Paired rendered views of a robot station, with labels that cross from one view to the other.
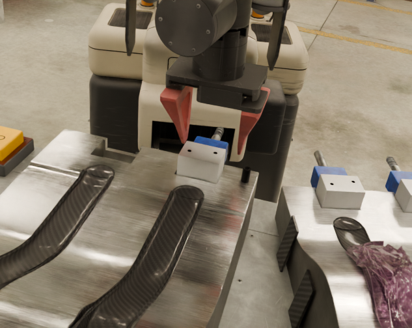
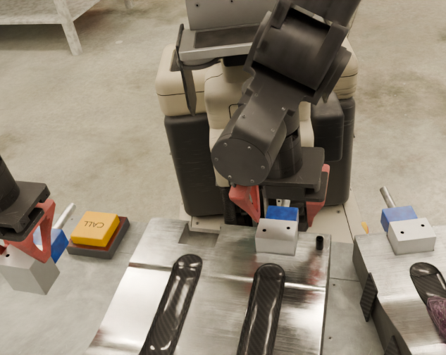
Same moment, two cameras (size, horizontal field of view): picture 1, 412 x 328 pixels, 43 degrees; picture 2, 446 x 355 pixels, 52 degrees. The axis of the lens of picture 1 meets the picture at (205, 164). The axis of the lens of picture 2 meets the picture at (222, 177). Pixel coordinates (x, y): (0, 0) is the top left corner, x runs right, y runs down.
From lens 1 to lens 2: 0.16 m
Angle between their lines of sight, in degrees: 10
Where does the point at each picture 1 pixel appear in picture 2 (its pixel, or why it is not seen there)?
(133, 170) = (217, 254)
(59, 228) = (165, 331)
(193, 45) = (251, 177)
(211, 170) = (287, 246)
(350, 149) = (409, 110)
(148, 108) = not seen: hidden behind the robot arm
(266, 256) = (350, 306)
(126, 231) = (222, 326)
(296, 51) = not seen: hidden behind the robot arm
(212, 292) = not seen: outside the picture
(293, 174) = (359, 146)
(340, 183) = (410, 229)
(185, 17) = (239, 157)
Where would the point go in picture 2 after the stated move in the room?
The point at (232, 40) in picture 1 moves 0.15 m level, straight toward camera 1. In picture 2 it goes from (286, 145) to (289, 253)
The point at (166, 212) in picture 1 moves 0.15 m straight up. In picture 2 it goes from (254, 297) to (242, 207)
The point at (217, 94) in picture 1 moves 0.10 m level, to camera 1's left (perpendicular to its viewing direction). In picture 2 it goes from (281, 191) to (194, 195)
